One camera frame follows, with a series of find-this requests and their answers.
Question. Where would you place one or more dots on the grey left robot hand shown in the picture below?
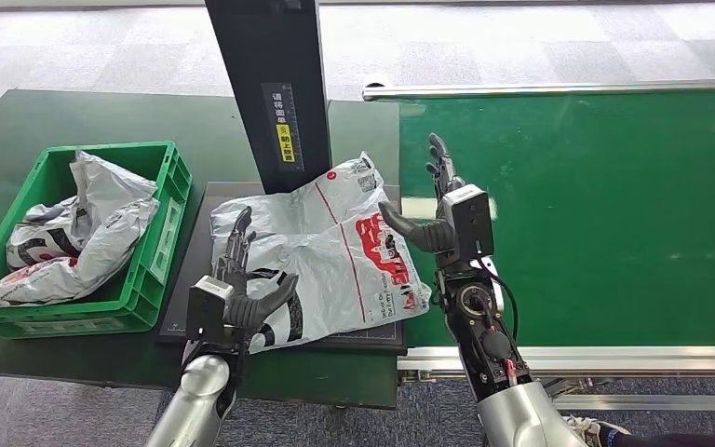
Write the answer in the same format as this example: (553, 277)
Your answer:
(243, 308)

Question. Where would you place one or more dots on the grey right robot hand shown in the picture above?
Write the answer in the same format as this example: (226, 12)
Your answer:
(425, 237)

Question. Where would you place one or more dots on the grey package with red print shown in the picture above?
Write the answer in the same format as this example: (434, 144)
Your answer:
(326, 247)

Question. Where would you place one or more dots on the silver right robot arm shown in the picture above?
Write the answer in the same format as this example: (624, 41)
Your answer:
(499, 370)

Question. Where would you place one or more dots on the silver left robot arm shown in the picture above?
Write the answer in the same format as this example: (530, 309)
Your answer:
(200, 388)

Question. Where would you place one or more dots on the long grey red-printed package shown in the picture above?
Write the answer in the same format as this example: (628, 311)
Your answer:
(104, 247)

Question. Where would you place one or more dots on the plain grey crumpled package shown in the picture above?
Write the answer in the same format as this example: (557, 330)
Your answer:
(111, 185)

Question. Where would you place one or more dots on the green conveyor belt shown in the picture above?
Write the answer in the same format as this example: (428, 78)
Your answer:
(610, 216)

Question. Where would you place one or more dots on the grey package with black print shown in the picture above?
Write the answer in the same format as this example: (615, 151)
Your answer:
(37, 243)

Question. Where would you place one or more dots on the green plastic crate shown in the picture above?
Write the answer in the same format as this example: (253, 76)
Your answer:
(166, 185)

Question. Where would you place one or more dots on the black scanner column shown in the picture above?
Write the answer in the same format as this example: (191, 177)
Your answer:
(271, 49)

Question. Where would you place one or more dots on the dark green table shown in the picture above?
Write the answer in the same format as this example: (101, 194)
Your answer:
(86, 117)

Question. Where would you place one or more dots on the person's shoe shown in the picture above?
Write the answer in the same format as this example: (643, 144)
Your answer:
(586, 427)

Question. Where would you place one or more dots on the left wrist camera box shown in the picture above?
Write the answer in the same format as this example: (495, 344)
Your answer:
(206, 305)

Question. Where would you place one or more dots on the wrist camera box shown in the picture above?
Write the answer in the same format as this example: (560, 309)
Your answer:
(471, 219)
(206, 305)

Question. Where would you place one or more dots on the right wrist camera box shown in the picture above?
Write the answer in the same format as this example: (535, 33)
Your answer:
(471, 219)

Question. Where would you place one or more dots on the black scanner base plate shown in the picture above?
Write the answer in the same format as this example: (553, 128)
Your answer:
(200, 247)

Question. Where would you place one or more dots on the thin silver conveyor rail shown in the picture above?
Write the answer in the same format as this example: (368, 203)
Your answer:
(549, 89)

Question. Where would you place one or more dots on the wide silver conveyor frame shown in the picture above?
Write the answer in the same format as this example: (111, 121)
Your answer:
(641, 359)

